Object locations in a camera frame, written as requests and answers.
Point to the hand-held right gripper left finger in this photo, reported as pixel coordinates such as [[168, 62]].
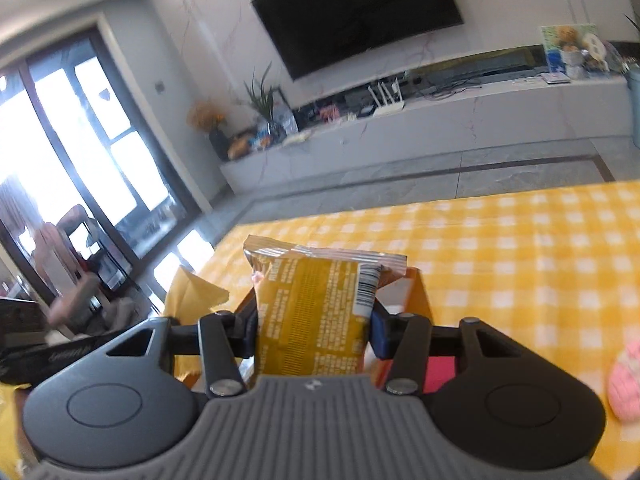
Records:
[[220, 350]]

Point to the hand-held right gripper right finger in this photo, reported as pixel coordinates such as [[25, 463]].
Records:
[[381, 335]]

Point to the orange cardboard box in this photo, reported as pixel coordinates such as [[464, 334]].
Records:
[[415, 295]]

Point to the yellow snack packet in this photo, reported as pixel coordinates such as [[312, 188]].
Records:
[[310, 310]]

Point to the red box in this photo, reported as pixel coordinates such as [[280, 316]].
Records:
[[440, 372]]

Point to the pink upholstered chair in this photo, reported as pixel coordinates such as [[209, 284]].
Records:
[[55, 260]]

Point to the yellow checked tablecloth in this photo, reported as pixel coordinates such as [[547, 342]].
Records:
[[500, 260]]

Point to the brown oval ornament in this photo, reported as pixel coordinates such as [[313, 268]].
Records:
[[238, 147]]

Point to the dark vase with dried flowers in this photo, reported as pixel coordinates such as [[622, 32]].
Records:
[[218, 142]]

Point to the loose papers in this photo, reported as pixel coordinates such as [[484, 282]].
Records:
[[297, 137]]

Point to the blue snack bags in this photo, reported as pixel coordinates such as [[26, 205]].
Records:
[[261, 139]]

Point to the white marble television cabinet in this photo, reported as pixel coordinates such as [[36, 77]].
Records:
[[450, 120]]

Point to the white router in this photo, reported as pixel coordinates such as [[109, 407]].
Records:
[[387, 109]]

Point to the sliding glass door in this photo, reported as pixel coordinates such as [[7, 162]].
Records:
[[100, 135]]

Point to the small pink box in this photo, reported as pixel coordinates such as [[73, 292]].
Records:
[[328, 112]]

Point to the clear plastic jug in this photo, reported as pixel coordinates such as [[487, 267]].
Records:
[[288, 120]]

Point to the clear bag with pink toy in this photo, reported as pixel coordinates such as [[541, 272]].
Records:
[[625, 390]]

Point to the green plant in glass vase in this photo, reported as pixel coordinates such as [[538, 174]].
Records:
[[262, 97]]

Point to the flat book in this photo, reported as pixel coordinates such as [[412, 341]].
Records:
[[556, 78]]

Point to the grey-blue trash can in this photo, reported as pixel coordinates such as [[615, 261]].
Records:
[[635, 110]]

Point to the teddy bear bouquet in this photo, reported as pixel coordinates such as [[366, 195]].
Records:
[[567, 37]]

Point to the white round ornament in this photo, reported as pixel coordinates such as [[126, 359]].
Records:
[[594, 47]]

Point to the black wall television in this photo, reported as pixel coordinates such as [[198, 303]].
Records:
[[360, 10]]

